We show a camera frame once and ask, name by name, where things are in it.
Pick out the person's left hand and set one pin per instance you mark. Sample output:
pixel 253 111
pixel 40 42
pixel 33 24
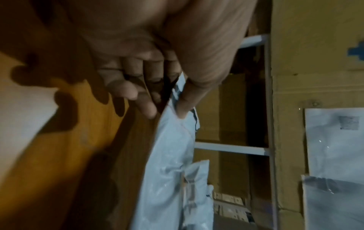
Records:
pixel 170 27

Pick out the pile of grey mailer bags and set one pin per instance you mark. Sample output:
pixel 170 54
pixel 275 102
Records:
pixel 198 197

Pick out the white metal shelf leg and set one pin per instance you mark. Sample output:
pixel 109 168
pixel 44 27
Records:
pixel 253 41
pixel 233 148

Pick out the wooden table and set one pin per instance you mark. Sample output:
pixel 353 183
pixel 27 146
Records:
pixel 57 179

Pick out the white printed paper sheet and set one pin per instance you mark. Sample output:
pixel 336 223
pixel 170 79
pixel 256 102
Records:
pixel 335 143
pixel 335 206

